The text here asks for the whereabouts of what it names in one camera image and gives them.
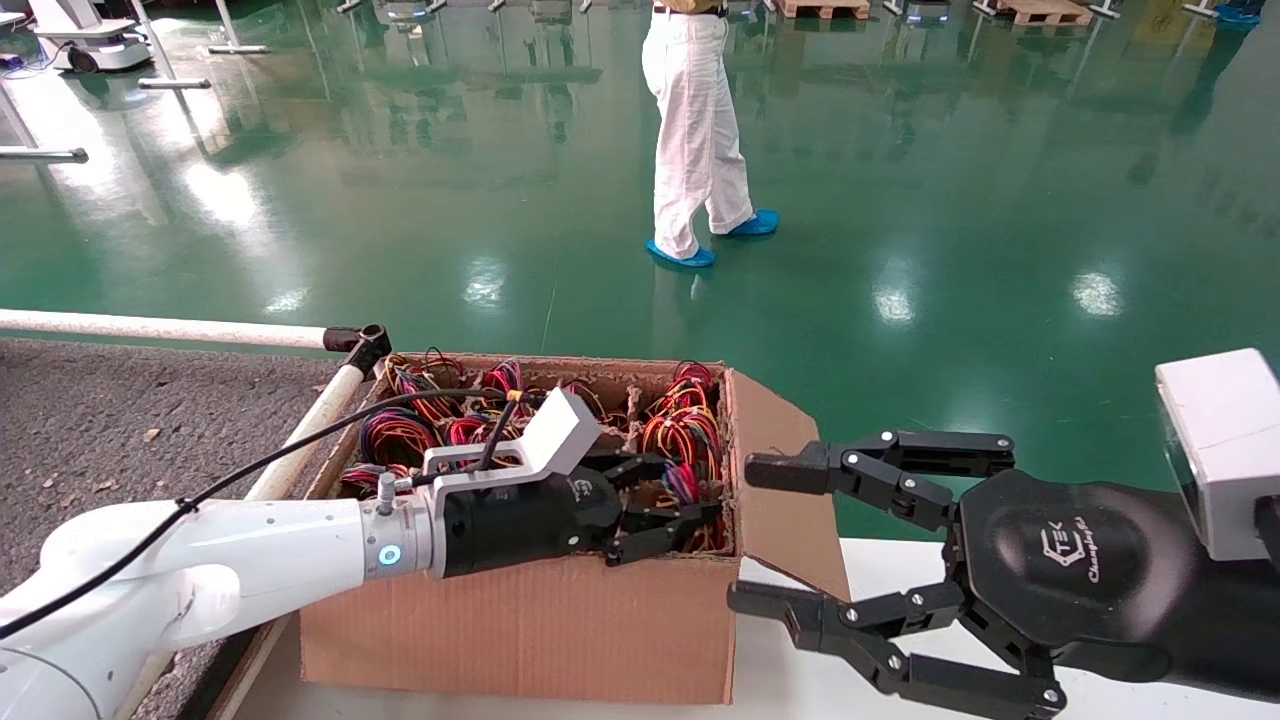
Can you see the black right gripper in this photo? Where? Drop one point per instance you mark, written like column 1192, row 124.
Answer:
column 1080, row 570

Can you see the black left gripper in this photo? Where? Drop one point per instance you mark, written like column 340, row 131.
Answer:
column 520, row 520

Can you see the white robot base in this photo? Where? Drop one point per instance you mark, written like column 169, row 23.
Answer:
column 95, row 45

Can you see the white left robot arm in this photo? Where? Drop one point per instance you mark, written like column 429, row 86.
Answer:
column 250, row 550

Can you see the brown cardboard box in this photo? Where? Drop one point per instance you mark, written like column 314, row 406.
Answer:
column 520, row 630

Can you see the black tube connector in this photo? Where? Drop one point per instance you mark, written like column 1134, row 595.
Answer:
column 362, row 345

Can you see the person in white trousers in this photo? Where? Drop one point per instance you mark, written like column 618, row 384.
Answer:
column 690, row 120

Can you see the wooden pallet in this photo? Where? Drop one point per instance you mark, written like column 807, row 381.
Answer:
column 820, row 8
column 1040, row 10

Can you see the grey felt mat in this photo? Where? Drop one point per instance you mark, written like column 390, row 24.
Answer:
column 100, row 420

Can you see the small blue object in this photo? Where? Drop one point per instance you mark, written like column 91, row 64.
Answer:
column 1240, row 12

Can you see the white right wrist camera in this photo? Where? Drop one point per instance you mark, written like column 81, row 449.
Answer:
column 1220, row 420

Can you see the grey table leg frame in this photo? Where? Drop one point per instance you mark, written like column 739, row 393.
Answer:
column 45, row 154
column 240, row 48
column 175, row 82

